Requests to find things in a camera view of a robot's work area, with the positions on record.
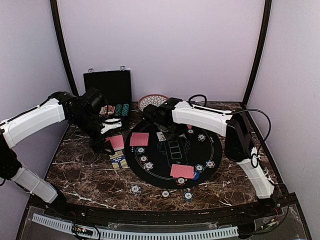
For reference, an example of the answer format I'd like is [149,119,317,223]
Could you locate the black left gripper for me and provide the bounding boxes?
[70,110,115,155]

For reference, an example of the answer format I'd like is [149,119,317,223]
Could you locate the red playing card deck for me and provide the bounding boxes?
[105,134,125,151]

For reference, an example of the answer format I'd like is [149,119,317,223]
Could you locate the red cards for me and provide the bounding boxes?
[170,164,194,179]
[129,132,149,147]

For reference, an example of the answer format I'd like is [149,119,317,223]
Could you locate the blue small blind button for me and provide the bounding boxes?
[193,171,200,181]

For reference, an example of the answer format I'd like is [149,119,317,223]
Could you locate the brown white chip stack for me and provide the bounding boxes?
[161,190,170,198]

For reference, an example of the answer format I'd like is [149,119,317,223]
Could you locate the blue green chip stack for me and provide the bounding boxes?
[183,191,194,202]

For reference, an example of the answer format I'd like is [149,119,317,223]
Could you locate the blue tan chip stack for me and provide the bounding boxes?
[130,184,142,196]

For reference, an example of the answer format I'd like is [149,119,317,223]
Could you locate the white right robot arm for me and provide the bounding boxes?
[143,97,275,217]

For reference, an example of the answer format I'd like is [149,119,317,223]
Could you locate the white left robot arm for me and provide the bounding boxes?
[0,88,122,218]

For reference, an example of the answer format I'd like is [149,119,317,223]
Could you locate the green chip row left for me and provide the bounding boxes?
[114,104,123,117]

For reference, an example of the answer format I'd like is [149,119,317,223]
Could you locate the green chip row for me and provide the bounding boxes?
[121,103,130,117]
[114,104,123,117]

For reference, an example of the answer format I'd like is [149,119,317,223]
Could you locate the cards in case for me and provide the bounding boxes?
[99,105,116,116]

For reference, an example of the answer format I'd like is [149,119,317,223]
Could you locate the green chip row right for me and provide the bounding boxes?
[121,103,130,117]

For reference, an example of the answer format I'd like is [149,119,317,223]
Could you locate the round black poker mat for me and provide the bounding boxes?
[124,120,223,189]

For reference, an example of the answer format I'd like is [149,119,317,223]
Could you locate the black poker chip case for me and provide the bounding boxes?
[83,70,132,127]

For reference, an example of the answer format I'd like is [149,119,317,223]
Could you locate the patterned ceramic plate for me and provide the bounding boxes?
[137,94,168,111]

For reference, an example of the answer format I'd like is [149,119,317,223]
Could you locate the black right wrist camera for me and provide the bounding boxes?
[143,104,170,125]

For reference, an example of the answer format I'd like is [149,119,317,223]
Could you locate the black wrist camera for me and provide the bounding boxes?
[143,104,170,125]
[82,87,108,112]

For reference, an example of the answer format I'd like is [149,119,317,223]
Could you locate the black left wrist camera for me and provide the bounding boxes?
[82,87,108,112]

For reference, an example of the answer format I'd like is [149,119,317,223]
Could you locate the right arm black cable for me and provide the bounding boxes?
[187,94,272,168]

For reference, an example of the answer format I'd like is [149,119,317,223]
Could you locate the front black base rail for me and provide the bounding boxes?
[49,197,298,228]

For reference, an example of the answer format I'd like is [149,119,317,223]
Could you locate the white cable tray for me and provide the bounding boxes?
[31,213,239,240]

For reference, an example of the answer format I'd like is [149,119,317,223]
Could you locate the black corner frame post left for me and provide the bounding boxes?
[49,0,79,97]

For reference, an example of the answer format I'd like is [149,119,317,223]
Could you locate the black corner frame post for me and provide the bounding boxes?
[242,0,272,107]
[49,0,79,97]

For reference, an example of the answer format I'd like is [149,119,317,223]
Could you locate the black corner frame post right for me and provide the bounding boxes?
[242,0,272,107]

